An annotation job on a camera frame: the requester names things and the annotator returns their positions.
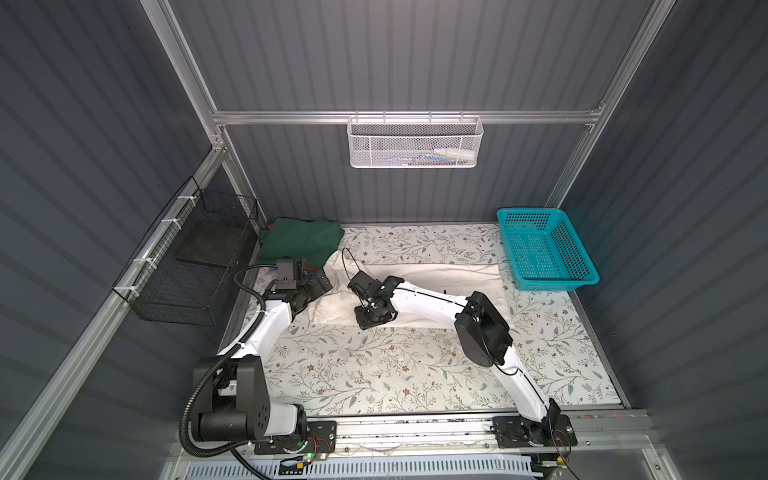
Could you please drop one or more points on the white wire mesh basket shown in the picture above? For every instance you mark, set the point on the white wire mesh basket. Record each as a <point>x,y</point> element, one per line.
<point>408,143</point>

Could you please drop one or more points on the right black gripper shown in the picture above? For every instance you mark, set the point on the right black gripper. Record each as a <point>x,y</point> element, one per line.
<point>363,324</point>

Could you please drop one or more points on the white slotted cable duct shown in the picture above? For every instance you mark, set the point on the white slotted cable duct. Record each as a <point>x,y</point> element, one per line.
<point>406,467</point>

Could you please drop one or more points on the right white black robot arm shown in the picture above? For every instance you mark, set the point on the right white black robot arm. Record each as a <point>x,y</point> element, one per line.
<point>485,340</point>

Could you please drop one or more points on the white t shirt with print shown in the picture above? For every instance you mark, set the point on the white t shirt with print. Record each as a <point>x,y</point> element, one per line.
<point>336,308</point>

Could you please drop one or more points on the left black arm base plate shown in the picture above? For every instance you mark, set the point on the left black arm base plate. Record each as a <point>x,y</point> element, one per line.
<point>316,437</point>

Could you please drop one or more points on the floral table cloth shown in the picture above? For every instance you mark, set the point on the floral table cloth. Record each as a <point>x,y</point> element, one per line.
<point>343,370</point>

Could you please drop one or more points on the black wire mesh basket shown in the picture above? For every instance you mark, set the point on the black wire mesh basket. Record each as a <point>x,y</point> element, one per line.
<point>186,277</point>

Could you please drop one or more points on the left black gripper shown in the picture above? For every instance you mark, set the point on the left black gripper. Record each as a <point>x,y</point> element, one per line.
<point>316,289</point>

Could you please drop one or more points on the folded green t shirt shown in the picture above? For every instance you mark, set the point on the folded green t shirt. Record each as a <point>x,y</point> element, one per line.
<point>312,241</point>

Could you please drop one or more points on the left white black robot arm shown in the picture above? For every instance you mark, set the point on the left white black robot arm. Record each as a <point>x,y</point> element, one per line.
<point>230,404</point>

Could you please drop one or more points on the white bottle in basket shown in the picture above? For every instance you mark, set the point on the white bottle in basket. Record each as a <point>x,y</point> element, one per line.
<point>456,154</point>

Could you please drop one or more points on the teal plastic basket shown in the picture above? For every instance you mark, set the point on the teal plastic basket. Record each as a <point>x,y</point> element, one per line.
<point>544,251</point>

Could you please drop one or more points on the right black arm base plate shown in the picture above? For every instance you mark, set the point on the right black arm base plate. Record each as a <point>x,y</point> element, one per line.
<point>518,432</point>

